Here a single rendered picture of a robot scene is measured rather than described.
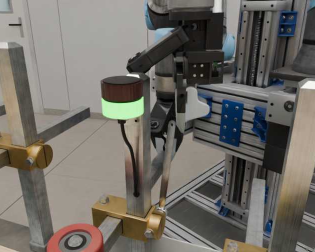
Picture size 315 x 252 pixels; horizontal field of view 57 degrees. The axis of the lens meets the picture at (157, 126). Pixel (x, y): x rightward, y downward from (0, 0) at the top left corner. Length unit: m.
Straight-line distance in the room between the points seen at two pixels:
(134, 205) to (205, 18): 0.34
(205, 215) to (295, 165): 1.22
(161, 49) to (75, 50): 3.04
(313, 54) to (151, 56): 0.63
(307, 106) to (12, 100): 0.49
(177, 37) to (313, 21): 0.61
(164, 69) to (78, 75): 2.86
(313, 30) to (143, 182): 0.72
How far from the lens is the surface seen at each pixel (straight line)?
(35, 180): 0.67
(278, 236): 0.51
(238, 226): 1.59
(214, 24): 0.50
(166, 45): 0.49
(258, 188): 0.75
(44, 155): 0.63
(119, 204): 0.59
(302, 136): 0.43
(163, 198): 0.59
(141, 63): 0.49
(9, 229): 0.88
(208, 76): 0.51
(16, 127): 0.62
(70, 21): 3.49
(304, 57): 1.03
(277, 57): 1.25
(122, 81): 0.41
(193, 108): 0.52
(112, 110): 0.40
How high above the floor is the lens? 1.22
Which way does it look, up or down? 22 degrees down
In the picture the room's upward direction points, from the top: straight up
